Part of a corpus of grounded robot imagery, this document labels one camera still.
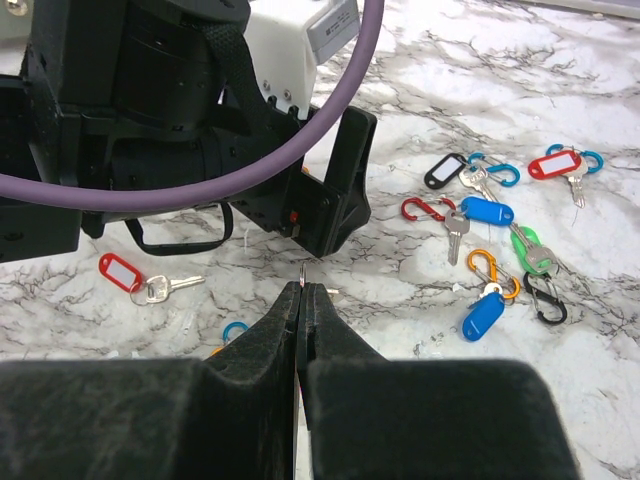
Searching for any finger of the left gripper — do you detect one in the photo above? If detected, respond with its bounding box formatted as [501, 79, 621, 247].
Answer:
[320, 107, 377, 257]

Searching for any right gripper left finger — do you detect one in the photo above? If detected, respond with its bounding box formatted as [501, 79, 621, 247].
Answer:
[1, 283, 302, 479]

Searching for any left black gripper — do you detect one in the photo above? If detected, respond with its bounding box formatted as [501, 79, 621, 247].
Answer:
[1, 1, 330, 263]

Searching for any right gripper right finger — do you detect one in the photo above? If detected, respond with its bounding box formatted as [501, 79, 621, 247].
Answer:
[297, 283, 579, 479]

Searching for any blue S carabiner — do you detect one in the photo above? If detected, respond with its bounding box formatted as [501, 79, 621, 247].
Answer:
[546, 143, 604, 174]
[222, 321, 249, 345]

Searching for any red S carabiner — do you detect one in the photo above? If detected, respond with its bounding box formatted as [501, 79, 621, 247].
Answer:
[400, 197, 456, 222]

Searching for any black key tag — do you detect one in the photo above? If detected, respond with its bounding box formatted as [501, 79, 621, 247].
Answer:
[424, 153, 468, 190]

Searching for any blue key tag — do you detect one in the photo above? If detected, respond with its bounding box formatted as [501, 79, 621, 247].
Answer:
[462, 292, 505, 342]
[460, 196, 515, 227]

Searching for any green key tag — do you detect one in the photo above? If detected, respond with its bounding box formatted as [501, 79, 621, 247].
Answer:
[511, 226, 540, 275]

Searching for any orange S carabiner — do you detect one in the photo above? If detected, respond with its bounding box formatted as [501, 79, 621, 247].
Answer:
[466, 249, 521, 301]

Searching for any black S carabiner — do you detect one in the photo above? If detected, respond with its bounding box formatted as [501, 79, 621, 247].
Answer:
[523, 272, 568, 326]

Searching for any silver key on black tag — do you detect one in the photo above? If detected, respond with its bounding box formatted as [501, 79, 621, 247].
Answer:
[458, 166, 499, 203]

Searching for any silver key lower red tag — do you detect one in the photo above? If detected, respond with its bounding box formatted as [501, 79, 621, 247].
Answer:
[129, 275, 205, 306]

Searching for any silver key on green tag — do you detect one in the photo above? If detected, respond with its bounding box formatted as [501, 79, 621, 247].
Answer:
[524, 245, 557, 275]

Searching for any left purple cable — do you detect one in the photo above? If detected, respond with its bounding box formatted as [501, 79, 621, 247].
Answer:
[0, 0, 386, 211]

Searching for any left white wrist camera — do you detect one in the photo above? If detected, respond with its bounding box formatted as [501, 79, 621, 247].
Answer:
[244, 0, 360, 120]

